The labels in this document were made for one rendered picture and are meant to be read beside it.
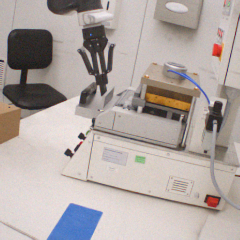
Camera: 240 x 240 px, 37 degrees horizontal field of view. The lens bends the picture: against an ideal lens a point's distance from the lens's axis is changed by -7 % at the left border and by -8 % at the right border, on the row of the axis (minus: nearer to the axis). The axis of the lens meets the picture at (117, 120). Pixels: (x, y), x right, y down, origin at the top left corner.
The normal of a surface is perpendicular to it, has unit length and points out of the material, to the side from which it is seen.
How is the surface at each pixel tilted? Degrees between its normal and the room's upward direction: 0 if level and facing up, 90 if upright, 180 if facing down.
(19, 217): 0
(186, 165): 90
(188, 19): 90
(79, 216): 0
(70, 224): 0
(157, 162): 90
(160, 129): 90
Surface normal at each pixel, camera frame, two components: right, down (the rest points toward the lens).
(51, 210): 0.18, -0.93
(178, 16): -0.39, 0.24
